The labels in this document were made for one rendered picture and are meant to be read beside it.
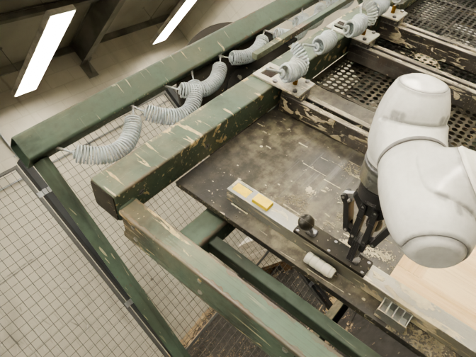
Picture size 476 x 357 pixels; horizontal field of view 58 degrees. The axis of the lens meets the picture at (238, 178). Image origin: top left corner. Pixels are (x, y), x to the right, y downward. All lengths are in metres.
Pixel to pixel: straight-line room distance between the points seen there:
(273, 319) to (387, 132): 0.48
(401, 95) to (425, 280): 0.59
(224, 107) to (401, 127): 0.78
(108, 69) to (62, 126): 5.61
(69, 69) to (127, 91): 5.22
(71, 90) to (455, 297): 6.09
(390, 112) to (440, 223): 0.20
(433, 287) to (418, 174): 0.58
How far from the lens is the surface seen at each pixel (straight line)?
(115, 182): 1.13
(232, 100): 1.37
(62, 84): 6.71
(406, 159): 0.62
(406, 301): 1.07
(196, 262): 1.02
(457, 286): 1.18
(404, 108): 0.66
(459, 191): 0.58
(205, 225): 1.19
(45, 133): 1.57
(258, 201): 1.13
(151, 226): 1.09
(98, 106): 1.64
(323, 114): 1.41
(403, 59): 1.80
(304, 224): 0.98
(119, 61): 7.35
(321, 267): 1.07
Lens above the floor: 1.78
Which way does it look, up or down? 5 degrees down
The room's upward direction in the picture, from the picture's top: 37 degrees counter-clockwise
